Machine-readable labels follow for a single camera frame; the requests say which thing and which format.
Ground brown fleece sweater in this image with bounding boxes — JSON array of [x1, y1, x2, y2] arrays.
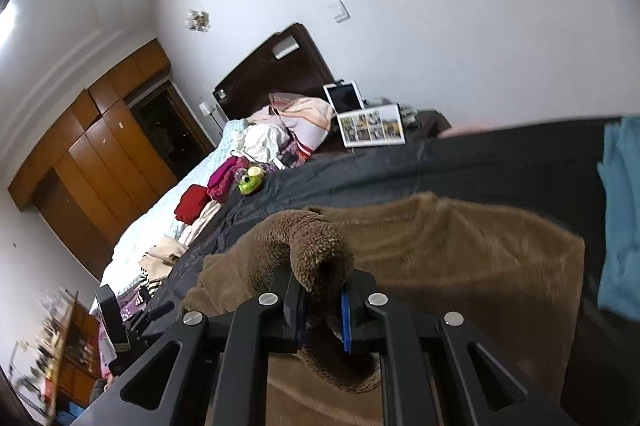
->
[[182, 193, 585, 425]]

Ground purple floral sheet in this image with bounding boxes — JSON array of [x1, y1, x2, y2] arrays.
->
[[98, 287, 153, 378]]

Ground white quilt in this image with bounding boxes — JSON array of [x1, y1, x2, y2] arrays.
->
[[101, 118, 248, 296]]

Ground cluttered wooden shelf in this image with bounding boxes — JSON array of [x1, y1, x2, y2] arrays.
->
[[8, 287, 101, 425]]

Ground beige folded cloth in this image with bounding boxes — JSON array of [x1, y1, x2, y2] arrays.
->
[[139, 235, 186, 282]]

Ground red folded garment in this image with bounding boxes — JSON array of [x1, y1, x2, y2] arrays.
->
[[174, 184, 212, 226]]

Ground wooden wardrobe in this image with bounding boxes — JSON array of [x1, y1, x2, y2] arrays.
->
[[8, 40, 179, 278]]

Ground magenta folded garment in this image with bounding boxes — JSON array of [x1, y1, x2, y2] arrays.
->
[[207, 156, 250, 203]]

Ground green toy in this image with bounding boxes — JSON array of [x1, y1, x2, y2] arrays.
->
[[234, 166, 266, 195]]

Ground blue fleece garment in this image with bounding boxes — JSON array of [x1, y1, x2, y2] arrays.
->
[[598, 117, 639, 321]]

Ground dark doorway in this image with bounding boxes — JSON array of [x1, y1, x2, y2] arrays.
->
[[127, 79, 215, 180]]

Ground black satin sheet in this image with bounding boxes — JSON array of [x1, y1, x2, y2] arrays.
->
[[150, 120, 639, 425]]

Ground white bedside lamp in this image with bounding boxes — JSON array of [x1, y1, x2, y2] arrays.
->
[[198, 101, 224, 136]]

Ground cream pink blanket pile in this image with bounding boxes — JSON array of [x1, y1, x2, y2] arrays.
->
[[231, 106, 298, 169]]

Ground striped pink pillow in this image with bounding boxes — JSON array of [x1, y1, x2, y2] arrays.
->
[[269, 92, 335, 160]]

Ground white tablet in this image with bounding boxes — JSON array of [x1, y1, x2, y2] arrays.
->
[[323, 82, 364, 114]]

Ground dark wooden headboard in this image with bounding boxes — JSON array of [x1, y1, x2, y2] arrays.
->
[[213, 23, 334, 120]]

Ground photo collage frame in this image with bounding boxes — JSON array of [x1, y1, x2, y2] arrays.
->
[[337, 104, 406, 148]]

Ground wall light fixture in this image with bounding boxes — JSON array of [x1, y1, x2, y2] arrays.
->
[[184, 9, 210, 33]]

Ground white wall switch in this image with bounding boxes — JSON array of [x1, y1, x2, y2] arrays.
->
[[329, 0, 350, 23]]

